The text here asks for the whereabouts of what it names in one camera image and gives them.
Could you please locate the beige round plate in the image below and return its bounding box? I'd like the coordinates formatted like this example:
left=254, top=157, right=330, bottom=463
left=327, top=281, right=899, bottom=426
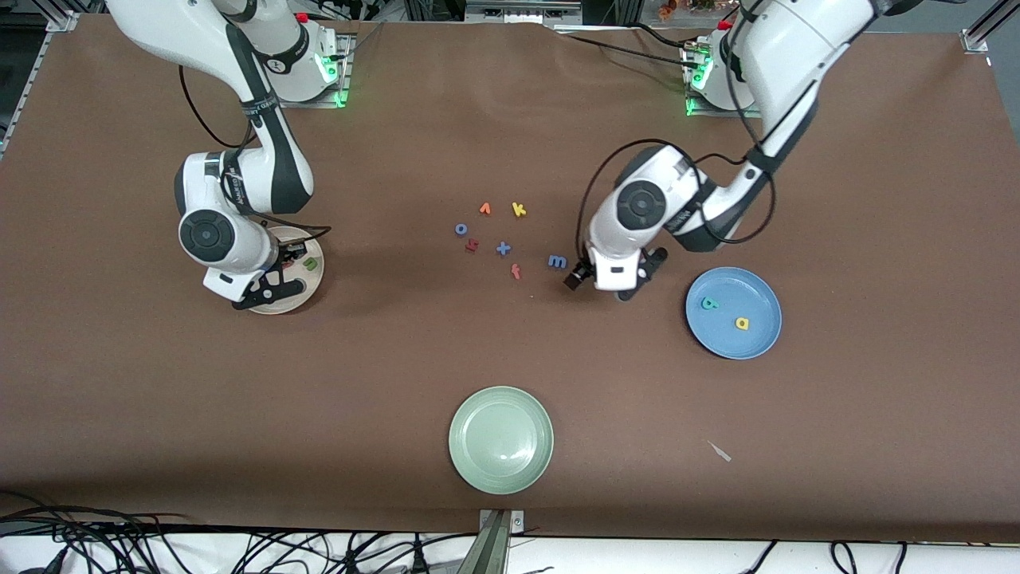
left=243, top=226, right=326, bottom=316

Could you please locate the blue round plate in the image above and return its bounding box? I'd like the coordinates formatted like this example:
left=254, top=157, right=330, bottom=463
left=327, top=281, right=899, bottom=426
left=685, top=266, right=783, bottom=361

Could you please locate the brown table cover sheet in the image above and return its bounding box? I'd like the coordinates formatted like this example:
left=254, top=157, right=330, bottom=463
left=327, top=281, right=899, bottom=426
left=0, top=14, right=1020, bottom=543

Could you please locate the pale green round plate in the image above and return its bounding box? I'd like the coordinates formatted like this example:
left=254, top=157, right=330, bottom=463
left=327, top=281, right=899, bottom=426
left=448, top=386, right=555, bottom=496

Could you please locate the small orange background object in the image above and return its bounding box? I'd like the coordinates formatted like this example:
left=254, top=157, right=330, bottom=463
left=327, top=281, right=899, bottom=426
left=657, top=0, right=718, bottom=21

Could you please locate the dark background rack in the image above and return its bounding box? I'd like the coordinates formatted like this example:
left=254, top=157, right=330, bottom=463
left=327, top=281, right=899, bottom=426
left=402, top=0, right=638, bottom=26

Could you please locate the aluminium profile beam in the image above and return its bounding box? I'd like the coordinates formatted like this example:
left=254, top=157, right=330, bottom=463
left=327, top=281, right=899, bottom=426
left=477, top=509, right=527, bottom=574

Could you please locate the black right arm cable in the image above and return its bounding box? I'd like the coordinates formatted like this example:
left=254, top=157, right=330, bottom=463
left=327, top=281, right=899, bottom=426
left=179, top=64, right=332, bottom=242

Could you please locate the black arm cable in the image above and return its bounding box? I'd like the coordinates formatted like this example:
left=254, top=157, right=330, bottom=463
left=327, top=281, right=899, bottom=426
left=575, top=0, right=778, bottom=264
left=179, top=64, right=332, bottom=242

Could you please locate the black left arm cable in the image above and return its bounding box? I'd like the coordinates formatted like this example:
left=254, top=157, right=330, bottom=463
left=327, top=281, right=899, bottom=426
left=575, top=0, right=778, bottom=264

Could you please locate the black cable on table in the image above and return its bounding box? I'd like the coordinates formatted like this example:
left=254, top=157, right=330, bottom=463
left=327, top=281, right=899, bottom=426
left=558, top=28, right=706, bottom=71

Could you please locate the black floor cable bundle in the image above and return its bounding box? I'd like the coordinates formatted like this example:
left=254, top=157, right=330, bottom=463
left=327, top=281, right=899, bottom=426
left=0, top=488, right=200, bottom=574
left=231, top=528, right=479, bottom=574
left=737, top=539, right=909, bottom=574

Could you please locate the aluminium frame rail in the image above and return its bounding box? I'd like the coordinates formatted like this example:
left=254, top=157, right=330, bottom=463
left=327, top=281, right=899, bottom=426
left=960, top=0, right=1020, bottom=57
left=0, top=10, right=80, bottom=160

